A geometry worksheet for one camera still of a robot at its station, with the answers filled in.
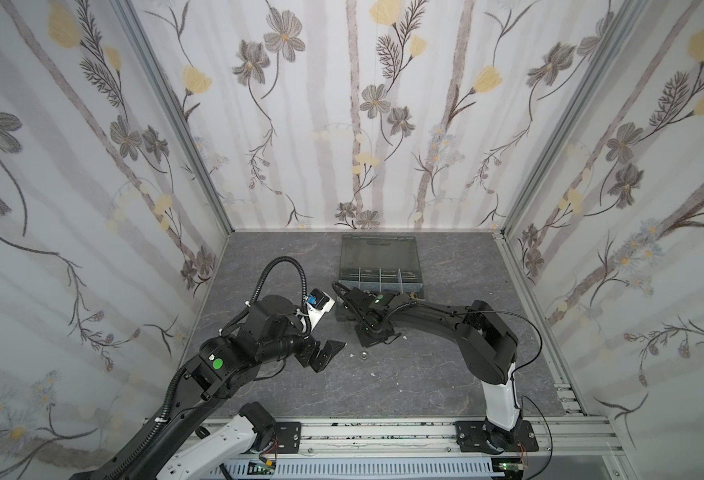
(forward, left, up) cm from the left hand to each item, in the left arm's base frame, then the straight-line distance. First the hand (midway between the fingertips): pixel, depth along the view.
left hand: (326, 324), depth 65 cm
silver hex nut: (+3, -10, -26) cm, 28 cm away
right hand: (+8, -9, -22) cm, 26 cm away
